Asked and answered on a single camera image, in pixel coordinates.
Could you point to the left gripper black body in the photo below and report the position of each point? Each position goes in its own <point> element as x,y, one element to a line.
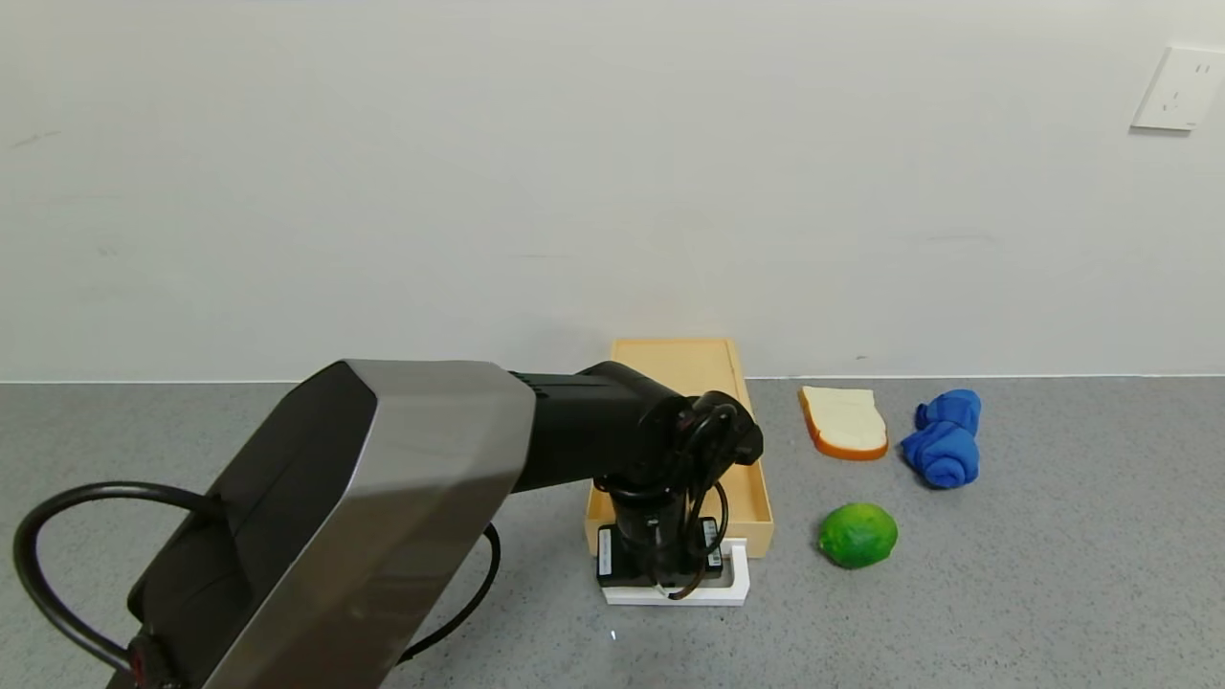
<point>632,558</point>

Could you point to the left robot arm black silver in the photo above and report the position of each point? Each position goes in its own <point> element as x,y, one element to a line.
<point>402,478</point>

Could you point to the green lime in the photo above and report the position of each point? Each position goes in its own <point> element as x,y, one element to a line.
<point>857,534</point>

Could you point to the white bread slice orange crust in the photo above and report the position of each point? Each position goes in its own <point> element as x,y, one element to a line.
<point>846,423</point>

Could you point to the blue rolled towel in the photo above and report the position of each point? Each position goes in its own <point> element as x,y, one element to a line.
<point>945,450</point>

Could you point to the white wall socket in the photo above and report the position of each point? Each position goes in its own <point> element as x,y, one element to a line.
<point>1179,89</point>

